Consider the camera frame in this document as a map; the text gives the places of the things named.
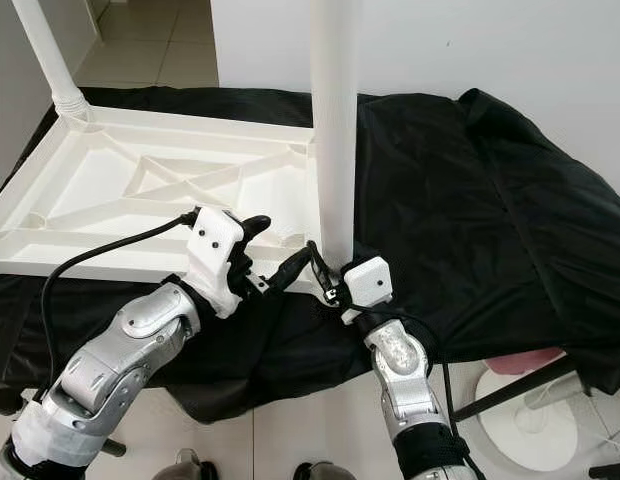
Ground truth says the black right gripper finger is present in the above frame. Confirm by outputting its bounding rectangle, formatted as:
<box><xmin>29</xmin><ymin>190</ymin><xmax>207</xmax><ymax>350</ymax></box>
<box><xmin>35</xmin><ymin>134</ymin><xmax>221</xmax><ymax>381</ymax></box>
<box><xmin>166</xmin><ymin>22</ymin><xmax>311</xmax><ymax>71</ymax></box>
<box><xmin>305</xmin><ymin>240</ymin><xmax>336</xmax><ymax>291</ymax></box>

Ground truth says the white plastic table leg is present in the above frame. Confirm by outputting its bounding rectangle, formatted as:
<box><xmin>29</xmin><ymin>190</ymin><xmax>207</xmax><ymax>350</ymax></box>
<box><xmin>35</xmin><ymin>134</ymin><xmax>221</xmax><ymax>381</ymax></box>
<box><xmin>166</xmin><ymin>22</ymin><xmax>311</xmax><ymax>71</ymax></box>
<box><xmin>13</xmin><ymin>0</ymin><xmax>93</xmax><ymax>121</ymax></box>
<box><xmin>308</xmin><ymin>0</ymin><xmax>361</xmax><ymax>271</ymax></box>

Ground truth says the white plastic table top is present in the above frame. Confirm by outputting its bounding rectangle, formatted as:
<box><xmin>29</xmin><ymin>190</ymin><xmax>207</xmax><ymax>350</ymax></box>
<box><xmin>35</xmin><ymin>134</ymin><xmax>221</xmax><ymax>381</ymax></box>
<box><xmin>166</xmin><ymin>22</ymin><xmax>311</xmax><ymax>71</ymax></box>
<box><xmin>0</xmin><ymin>103</ymin><xmax>336</xmax><ymax>296</ymax></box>

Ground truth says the grey robot right foot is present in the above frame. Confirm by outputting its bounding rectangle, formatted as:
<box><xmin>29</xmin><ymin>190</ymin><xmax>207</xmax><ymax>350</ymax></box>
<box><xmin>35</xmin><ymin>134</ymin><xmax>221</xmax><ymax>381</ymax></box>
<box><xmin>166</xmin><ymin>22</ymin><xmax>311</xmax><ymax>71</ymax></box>
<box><xmin>295</xmin><ymin>460</ymin><xmax>356</xmax><ymax>480</ymax></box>

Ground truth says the grey robot foot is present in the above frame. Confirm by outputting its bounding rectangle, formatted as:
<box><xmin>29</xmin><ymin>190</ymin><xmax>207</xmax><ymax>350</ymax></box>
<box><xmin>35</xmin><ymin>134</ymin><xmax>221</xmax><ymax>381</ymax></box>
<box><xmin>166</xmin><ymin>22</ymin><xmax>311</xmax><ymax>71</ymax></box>
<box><xmin>155</xmin><ymin>450</ymin><xmax>216</xmax><ymax>480</ymax></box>
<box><xmin>295</xmin><ymin>460</ymin><xmax>356</xmax><ymax>480</ymax></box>

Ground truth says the pink plastic seat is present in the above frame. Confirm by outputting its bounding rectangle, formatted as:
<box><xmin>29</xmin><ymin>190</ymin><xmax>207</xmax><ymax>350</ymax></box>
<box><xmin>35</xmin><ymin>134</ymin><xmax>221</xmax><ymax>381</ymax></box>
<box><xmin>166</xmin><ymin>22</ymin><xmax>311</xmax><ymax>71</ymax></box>
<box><xmin>490</xmin><ymin>350</ymin><xmax>566</xmax><ymax>376</ymax></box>

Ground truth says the black cloth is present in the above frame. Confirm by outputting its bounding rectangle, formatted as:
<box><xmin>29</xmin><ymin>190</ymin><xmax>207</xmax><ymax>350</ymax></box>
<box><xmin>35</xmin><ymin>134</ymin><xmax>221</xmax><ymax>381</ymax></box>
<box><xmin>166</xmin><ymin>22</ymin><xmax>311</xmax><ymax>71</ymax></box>
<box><xmin>0</xmin><ymin>85</ymin><xmax>620</xmax><ymax>421</ymax></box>

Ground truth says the grey robot left foot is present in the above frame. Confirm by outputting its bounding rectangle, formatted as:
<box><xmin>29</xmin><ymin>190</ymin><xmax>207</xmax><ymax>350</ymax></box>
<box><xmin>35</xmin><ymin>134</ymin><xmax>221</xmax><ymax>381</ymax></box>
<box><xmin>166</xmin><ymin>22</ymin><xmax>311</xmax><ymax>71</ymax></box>
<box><xmin>155</xmin><ymin>450</ymin><xmax>216</xmax><ymax>480</ymax></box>

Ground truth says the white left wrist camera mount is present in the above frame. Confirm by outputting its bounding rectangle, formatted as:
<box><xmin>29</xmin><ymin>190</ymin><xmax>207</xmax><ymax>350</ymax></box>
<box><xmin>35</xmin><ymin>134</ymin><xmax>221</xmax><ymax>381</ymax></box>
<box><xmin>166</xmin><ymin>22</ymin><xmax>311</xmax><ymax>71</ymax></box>
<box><xmin>185</xmin><ymin>205</ymin><xmax>256</xmax><ymax>319</ymax></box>

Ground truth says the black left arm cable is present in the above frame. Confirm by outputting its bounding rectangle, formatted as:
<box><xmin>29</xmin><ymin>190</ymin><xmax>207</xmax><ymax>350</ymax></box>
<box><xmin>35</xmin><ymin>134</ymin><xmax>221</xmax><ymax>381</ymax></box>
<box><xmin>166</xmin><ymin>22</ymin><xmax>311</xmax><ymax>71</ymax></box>
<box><xmin>35</xmin><ymin>208</ymin><xmax>201</xmax><ymax>391</ymax></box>

